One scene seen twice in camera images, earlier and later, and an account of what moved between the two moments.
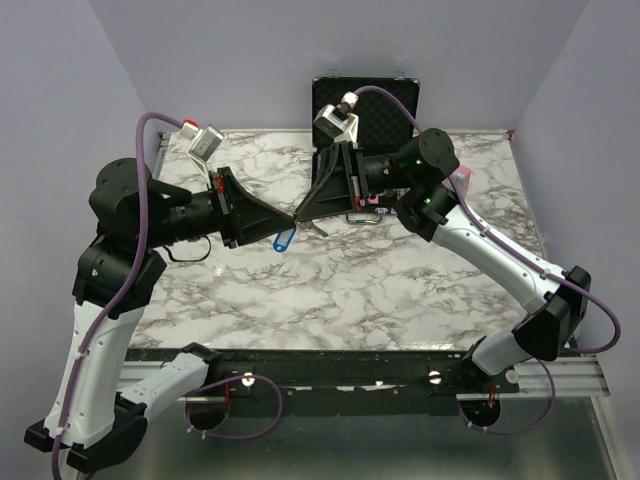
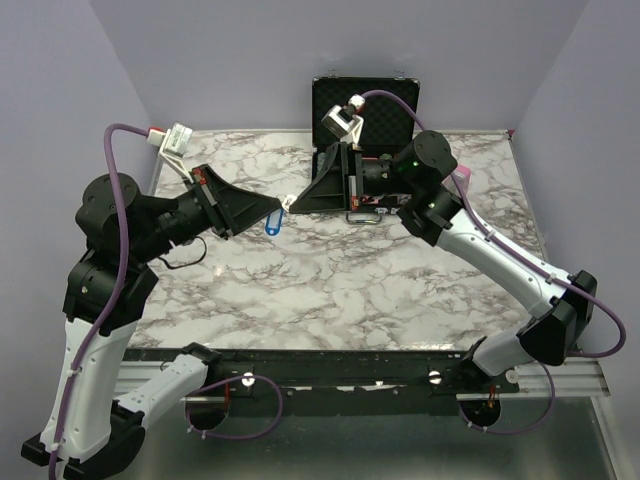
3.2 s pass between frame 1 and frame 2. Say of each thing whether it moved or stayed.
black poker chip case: stayed
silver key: moved
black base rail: stayed
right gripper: stayed
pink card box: stayed
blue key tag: moved
